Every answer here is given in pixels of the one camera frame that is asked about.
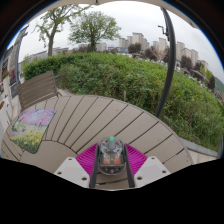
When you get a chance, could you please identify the brown slatted outdoor chair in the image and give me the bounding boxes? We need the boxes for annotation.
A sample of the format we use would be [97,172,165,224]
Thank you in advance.
[16,70,63,111]

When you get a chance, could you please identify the round leafy tree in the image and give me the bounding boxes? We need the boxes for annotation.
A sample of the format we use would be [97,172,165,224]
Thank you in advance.
[67,10,122,53]

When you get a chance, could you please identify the green hedge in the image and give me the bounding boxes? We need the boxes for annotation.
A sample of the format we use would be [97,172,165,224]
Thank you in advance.
[22,51,224,153]

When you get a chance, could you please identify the distant apartment buildings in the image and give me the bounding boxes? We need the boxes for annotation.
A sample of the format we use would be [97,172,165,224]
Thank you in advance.
[117,32,210,71]

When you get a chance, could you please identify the beige cantilever patio umbrella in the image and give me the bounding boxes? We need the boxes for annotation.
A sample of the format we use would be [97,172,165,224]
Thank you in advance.
[49,0,198,119]

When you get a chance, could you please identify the transparent computer mouse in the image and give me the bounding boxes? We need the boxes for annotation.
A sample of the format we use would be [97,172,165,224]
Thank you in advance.
[97,135,127,176]

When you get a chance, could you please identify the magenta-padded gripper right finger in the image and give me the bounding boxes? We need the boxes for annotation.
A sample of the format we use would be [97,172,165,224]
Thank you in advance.
[122,143,172,189]

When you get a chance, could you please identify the flower print mouse pad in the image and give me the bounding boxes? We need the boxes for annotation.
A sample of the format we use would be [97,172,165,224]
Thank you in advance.
[8,108,58,155]

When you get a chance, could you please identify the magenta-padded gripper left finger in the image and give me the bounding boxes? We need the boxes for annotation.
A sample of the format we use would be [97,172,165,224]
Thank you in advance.
[53,143,101,190]

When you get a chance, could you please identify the dark grey tall pylon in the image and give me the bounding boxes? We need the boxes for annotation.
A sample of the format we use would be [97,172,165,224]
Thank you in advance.
[8,24,31,98]

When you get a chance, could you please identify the thin leaning tree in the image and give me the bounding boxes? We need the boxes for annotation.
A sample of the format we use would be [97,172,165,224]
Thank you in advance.
[32,4,91,58]

